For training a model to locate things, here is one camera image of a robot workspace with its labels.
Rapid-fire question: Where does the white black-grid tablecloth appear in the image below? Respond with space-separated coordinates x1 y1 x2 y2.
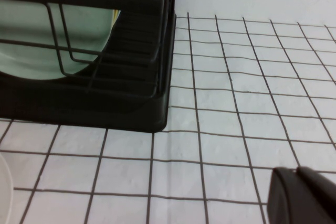
0 13 336 224

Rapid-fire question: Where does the white plate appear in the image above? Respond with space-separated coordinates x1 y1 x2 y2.
0 153 14 224

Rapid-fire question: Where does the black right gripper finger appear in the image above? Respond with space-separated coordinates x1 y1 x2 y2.
267 166 336 224

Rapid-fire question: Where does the mint green plate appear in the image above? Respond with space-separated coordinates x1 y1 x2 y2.
0 0 122 81

